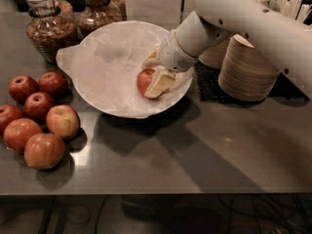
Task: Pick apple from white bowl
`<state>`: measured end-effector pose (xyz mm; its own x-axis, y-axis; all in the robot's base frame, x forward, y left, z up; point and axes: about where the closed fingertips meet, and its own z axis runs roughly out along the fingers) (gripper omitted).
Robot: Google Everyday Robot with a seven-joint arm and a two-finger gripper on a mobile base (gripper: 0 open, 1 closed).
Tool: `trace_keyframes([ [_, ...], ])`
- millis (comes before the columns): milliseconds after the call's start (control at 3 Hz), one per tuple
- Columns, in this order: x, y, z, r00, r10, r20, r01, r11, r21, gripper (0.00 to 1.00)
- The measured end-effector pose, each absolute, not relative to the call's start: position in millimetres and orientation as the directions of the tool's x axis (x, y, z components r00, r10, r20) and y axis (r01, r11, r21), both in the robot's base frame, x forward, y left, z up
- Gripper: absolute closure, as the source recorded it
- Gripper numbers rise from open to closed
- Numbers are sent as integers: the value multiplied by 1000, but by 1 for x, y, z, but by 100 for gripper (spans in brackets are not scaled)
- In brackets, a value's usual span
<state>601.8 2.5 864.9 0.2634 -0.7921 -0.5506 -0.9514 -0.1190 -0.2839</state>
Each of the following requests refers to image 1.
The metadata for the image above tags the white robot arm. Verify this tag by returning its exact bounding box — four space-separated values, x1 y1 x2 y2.
141 0 312 97

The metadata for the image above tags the black rubber mat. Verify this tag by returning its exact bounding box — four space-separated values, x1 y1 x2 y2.
195 61 308 103

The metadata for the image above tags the bundle of white plastic cutlery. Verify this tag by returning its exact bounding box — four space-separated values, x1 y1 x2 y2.
257 0 312 22

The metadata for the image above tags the dark red apple back left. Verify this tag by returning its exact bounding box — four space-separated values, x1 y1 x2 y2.
8 75 39 104

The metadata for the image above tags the glass jar of granola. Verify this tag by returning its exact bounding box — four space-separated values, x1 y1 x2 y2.
77 0 122 37
25 0 78 63

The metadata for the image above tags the white paper liner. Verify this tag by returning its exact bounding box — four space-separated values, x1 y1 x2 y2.
56 29 195 120

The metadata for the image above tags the yellow red apple right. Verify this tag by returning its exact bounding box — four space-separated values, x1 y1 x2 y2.
46 104 80 139

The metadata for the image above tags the dark red apple back right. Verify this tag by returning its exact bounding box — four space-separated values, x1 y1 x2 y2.
38 71 69 98

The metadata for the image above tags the stack of paper bowls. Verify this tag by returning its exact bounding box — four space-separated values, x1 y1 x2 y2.
199 39 229 69
218 34 281 102

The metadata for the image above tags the dark red apple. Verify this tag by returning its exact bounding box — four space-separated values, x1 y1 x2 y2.
23 92 57 123
38 71 69 98
8 75 39 104

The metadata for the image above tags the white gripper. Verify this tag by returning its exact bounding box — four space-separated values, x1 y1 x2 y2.
141 30 197 98

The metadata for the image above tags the white box behind bowl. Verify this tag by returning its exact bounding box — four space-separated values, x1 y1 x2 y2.
123 0 203 39

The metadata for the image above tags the left stack of paper bowls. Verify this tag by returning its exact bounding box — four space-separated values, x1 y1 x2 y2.
199 39 229 69

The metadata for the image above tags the right stack of paper bowls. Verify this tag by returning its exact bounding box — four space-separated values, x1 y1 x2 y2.
218 34 281 102

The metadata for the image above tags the dark red apple middle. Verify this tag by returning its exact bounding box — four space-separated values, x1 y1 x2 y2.
23 92 57 123

